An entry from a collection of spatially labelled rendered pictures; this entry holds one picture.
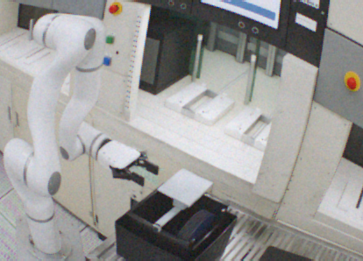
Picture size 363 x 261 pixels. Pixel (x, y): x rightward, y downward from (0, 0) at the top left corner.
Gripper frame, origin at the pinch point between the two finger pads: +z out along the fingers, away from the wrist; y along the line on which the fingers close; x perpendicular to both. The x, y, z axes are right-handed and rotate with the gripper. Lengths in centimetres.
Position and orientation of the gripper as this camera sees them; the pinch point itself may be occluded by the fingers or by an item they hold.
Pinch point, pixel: (145, 173)
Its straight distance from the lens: 135.3
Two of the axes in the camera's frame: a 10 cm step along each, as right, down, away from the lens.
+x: 1.3, -8.2, -5.5
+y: -5.4, 4.1, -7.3
